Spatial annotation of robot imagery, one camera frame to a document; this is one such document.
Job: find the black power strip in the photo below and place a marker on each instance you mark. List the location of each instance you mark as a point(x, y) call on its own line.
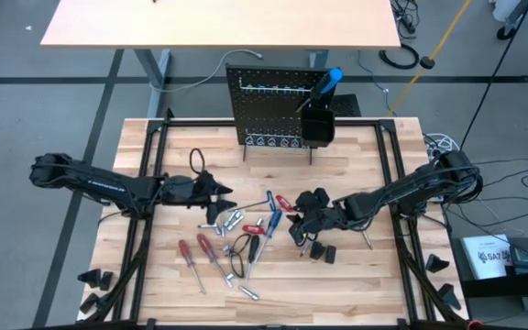
point(406, 20)

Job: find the chrome socket with black adapter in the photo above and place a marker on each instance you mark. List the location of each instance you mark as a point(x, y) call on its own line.
point(209, 226)

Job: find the black triangular bracket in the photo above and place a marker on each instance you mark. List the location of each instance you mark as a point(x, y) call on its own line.
point(448, 295)
point(90, 277)
point(106, 280)
point(89, 303)
point(436, 263)

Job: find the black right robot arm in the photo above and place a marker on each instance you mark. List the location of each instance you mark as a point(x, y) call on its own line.
point(406, 188)

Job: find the black safety glasses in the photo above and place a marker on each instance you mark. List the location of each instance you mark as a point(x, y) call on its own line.
point(231, 261)

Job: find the black plastic peg board bin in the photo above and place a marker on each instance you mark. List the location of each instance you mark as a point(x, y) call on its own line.
point(317, 130)

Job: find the loose black triangular block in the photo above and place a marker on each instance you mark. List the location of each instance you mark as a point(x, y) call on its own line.
point(330, 255)
point(317, 251)

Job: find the red knob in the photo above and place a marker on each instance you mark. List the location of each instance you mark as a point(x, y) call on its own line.
point(475, 325)

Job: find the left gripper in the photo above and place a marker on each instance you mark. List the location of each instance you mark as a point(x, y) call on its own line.
point(186, 190)

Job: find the grey desk leg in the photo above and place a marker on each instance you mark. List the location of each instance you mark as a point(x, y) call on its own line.
point(154, 73)
point(321, 57)

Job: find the black round floor cap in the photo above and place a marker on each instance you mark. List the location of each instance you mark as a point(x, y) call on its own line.
point(427, 62)

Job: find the black cart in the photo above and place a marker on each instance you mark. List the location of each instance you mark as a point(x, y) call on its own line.
point(498, 289)

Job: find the black mesh mat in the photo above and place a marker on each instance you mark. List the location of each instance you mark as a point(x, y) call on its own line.
point(348, 106)

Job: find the chrome extension bar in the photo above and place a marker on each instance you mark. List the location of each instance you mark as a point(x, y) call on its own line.
point(249, 293)

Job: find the black aluminium table frame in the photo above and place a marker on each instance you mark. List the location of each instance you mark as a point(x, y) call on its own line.
point(360, 123)

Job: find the steel shaft tool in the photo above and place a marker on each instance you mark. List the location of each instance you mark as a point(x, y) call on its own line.
point(367, 240)
point(306, 249)

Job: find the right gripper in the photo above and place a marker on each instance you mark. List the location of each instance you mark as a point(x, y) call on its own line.
point(328, 217)

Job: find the white object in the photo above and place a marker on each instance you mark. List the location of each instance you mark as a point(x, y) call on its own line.
point(504, 9)

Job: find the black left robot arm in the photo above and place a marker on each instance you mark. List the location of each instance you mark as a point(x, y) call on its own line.
point(99, 183)

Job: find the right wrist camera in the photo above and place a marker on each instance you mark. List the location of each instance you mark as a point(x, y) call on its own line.
point(313, 198)

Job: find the white printed booklet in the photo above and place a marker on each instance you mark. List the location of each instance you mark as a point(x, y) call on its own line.
point(484, 256)

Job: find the light wood desk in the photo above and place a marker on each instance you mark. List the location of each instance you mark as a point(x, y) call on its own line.
point(223, 23)

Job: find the black peg board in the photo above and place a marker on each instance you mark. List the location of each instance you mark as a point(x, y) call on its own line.
point(264, 114)

